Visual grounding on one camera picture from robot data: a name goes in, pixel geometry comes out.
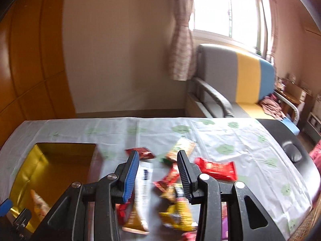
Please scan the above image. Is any sesame stick squirrel packet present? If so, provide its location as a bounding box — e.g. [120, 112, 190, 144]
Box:
[30, 189, 51, 221]

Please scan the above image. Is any dark red wrapper packet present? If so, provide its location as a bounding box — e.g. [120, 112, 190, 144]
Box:
[125, 147, 156, 160]

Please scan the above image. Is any large red cake packet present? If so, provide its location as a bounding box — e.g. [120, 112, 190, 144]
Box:
[194, 157, 238, 181]

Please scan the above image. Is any dark red gold candy packet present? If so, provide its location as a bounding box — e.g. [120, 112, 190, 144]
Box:
[153, 163, 180, 192]

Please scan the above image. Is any yellow green snack packet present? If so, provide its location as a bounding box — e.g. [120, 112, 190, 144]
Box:
[159, 183, 197, 232]

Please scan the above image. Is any red patterned white-edge packet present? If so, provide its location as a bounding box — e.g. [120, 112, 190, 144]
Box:
[181, 202, 228, 240]

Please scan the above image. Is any light blue cloud-print tablecloth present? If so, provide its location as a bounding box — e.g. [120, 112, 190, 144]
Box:
[1, 117, 313, 239]

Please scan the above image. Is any cracker packet green yellow label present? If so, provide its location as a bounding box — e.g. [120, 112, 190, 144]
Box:
[162, 137, 196, 165]

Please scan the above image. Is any purple snack packet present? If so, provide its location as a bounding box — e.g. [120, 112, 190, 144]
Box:
[221, 217, 229, 240]

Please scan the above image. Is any white long sachet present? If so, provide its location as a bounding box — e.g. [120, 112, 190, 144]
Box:
[122, 161, 153, 235]

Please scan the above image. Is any maroon gold gift box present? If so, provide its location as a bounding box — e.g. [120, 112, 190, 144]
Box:
[9, 143, 103, 232]

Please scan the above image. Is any black padded massage table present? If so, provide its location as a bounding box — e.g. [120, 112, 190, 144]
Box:
[257, 119, 320, 203]

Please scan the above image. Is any pink cloth on sofa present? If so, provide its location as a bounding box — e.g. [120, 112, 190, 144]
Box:
[258, 94, 286, 121]

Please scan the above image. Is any grey yellow blue sofa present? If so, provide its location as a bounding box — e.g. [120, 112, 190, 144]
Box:
[185, 44, 300, 136]

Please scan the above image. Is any wicker chair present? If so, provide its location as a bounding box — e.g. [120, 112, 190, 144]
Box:
[289, 202, 320, 241]

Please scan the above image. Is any wooden side table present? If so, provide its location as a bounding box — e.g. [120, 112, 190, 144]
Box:
[274, 89, 300, 122]

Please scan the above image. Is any pink checked curtain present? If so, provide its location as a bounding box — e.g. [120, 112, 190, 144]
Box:
[168, 0, 196, 81]

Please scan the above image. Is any cardboard box on side table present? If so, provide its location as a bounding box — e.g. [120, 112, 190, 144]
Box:
[285, 82, 312, 102]

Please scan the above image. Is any right pink curtain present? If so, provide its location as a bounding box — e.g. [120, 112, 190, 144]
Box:
[261, 0, 278, 65]

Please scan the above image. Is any window with white frame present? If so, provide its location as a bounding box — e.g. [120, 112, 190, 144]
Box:
[189, 0, 271, 57]

